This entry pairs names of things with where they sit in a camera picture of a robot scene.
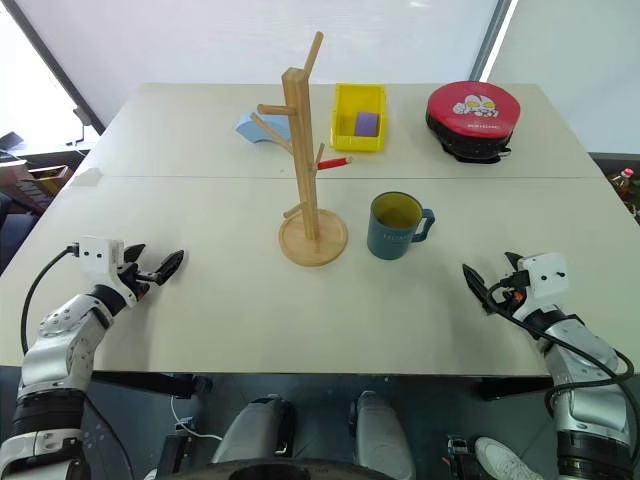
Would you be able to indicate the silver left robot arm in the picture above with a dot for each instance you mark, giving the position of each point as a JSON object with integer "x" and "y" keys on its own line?
{"x": 55, "y": 345}

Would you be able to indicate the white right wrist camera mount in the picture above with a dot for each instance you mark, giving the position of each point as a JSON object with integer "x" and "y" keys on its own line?
{"x": 545, "y": 275}

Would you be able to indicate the bottle with red cap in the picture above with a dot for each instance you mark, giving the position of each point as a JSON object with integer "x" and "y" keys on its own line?
{"x": 625, "y": 180}

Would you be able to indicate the red and black round pad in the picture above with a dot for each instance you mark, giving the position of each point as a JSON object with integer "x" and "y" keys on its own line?
{"x": 472, "y": 107}

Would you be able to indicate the silver right robot leg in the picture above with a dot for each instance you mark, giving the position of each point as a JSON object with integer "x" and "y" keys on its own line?
{"x": 380, "y": 435}

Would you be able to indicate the white shoe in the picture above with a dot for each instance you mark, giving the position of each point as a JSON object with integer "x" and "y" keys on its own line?
{"x": 505, "y": 460}

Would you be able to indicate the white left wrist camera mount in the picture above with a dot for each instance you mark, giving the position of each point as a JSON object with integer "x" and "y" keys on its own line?
{"x": 97, "y": 257}

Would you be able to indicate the silver robot leg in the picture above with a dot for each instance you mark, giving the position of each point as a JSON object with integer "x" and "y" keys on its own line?
{"x": 250, "y": 430}
{"x": 380, "y": 435}

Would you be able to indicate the yellow plastic bin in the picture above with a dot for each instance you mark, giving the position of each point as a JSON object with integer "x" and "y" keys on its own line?
{"x": 342, "y": 135}

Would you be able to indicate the silver left robot leg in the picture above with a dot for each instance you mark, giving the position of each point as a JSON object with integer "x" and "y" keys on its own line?
{"x": 250, "y": 430}

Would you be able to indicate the wooden mug tree stand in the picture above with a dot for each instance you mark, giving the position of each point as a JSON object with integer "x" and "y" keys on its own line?
{"x": 302, "y": 150}

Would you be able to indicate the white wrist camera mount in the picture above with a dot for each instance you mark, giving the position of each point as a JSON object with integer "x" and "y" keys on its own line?
{"x": 97, "y": 257}
{"x": 545, "y": 275}

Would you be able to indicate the black table frame bar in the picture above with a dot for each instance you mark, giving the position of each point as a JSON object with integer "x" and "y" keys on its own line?
{"x": 150, "y": 384}

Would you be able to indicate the black desk stand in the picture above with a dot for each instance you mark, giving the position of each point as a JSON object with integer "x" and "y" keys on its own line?
{"x": 82, "y": 125}

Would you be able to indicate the light blue foam arch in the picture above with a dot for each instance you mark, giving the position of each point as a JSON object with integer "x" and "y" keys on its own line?
{"x": 255, "y": 129}

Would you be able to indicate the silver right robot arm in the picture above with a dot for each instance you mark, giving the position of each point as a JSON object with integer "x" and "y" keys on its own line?
{"x": 585, "y": 360}

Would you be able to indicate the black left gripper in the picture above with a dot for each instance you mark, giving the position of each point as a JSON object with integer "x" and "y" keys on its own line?
{"x": 135, "y": 280}

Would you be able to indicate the blue mug yellow inside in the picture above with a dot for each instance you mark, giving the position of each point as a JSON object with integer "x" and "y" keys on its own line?
{"x": 392, "y": 235}

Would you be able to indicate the brown cardboard box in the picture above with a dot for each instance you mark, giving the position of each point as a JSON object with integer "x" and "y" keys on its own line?
{"x": 50, "y": 176}

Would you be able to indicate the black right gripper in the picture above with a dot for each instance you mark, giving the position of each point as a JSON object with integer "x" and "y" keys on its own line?
{"x": 512, "y": 290}

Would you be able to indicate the purple block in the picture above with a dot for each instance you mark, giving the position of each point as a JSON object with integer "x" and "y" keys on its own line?
{"x": 367, "y": 124}

